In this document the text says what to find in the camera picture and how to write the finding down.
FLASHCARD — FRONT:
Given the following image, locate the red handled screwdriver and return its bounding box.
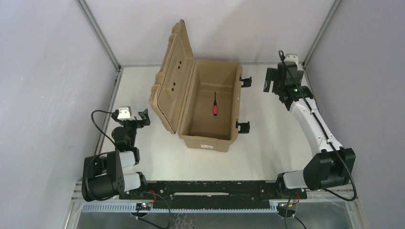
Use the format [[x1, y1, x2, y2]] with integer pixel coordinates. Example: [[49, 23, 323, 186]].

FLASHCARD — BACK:
[[213, 92, 218, 116]]

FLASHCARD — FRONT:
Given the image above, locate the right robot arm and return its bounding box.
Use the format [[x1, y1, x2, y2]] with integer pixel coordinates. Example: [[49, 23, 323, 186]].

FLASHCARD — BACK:
[[263, 62, 356, 193]]

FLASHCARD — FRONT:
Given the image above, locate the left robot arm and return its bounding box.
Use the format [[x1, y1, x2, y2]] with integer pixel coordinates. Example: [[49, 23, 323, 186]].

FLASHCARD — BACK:
[[81, 106, 150, 202]]

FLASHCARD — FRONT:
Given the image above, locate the upper black bin latch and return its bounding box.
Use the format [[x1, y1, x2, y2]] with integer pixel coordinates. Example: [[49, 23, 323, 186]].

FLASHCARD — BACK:
[[239, 76, 252, 88]]

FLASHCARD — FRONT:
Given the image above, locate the black bin latch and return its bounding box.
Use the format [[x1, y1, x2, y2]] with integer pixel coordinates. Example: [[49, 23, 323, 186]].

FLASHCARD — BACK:
[[235, 121, 250, 134], [239, 76, 252, 88]]

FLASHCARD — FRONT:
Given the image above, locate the tan plastic toolbox bin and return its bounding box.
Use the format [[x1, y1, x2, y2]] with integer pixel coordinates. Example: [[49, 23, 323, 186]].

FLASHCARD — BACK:
[[149, 20, 243, 152]]

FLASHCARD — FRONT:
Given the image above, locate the lower black bin latch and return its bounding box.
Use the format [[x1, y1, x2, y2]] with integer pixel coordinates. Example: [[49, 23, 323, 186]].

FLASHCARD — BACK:
[[235, 121, 250, 134]]

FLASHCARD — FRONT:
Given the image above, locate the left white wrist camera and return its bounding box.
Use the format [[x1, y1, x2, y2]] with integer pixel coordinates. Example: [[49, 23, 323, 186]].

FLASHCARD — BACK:
[[117, 106, 132, 121]]

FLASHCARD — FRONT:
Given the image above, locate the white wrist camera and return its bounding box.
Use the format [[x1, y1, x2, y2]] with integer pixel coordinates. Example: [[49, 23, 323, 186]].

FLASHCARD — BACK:
[[284, 53, 299, 65], [117, 106, 132, 121]]

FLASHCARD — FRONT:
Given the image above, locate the right black cable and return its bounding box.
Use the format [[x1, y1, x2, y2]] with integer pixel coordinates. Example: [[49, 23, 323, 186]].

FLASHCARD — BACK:
[[278, 50, 358, 202]]

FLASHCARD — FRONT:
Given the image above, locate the black cable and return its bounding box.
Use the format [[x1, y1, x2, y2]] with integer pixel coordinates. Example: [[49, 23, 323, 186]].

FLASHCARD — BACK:
[[278, 50, 358, 202], [91, 109, 119, 149]]

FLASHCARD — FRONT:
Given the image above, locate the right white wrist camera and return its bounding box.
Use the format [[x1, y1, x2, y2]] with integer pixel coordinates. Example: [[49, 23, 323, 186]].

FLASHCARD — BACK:
[[284, 53, 299, 65]]

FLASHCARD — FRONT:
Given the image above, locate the left black cable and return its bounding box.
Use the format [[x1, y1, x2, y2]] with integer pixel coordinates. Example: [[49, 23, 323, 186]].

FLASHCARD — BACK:
[[91, 109, 119, 149]]

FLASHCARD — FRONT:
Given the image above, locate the black mounting rail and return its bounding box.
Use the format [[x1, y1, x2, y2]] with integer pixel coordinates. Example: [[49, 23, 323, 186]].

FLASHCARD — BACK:
[[119, 180, 307, 209]]

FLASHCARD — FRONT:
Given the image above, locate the grey slotted cable duct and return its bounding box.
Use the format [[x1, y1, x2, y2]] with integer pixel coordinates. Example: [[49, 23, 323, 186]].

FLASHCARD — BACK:
[[81, 202, 278, 213]]

